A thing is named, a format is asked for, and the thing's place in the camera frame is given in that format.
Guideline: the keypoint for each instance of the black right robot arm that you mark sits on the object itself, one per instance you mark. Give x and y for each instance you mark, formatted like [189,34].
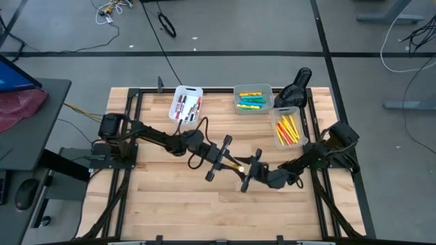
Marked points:
[323,149]

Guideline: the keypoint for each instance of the grey desk leg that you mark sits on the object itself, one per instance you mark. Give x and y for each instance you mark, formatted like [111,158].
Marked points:
[408,103]
[391,17]

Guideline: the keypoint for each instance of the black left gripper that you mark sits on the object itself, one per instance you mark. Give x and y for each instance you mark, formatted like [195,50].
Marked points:
[216,154]

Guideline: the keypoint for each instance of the grey plastic bin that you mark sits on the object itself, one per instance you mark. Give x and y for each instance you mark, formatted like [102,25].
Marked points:
[270,92]

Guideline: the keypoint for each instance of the clear plastic bin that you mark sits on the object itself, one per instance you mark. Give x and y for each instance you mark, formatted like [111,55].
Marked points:
[299,143]

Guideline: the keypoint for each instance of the dark red dry-erase marker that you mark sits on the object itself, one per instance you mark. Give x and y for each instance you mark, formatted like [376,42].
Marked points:
[178,108]

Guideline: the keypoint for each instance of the black computer mouse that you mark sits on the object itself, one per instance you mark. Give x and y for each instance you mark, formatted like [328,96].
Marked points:
[26,194]

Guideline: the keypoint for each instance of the black aluminium table frame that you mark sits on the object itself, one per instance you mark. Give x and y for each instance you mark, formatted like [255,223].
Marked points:
[221,90]

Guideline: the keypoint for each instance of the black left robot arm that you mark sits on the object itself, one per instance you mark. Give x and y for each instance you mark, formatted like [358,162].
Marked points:
[153,136]

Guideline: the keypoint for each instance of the blue Sharpie highlighter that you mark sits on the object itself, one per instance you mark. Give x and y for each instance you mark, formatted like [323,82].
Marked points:
[252,97]
[250,103]

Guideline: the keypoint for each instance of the green Sharpie highlighter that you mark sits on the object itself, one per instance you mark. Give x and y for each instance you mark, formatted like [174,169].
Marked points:
[257,101]

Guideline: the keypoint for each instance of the white plastic bin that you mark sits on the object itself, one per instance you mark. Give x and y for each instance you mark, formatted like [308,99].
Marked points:
[190,90]

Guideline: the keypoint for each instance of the red cloth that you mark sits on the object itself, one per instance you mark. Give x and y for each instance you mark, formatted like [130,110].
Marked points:
[20,105]

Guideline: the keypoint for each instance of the black dry-erase marker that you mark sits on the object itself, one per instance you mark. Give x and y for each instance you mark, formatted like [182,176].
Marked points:
[184,102]

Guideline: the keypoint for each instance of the orange-red dry-erase marker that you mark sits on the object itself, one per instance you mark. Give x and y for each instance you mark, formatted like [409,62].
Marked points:
[198,105]

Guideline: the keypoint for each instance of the yellow felt-tip pen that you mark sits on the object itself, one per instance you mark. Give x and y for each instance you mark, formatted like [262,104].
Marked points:
[295,124]
[282,126]
[289,128]
[279,136]
[293,133]

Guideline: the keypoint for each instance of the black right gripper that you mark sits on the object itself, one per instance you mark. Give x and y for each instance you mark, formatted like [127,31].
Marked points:
[260,173]

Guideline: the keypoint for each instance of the black desk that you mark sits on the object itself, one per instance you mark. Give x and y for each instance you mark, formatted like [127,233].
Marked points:
[34,143]

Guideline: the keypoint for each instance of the laptop with blue screen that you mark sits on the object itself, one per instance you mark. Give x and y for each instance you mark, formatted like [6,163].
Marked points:
[13,78]

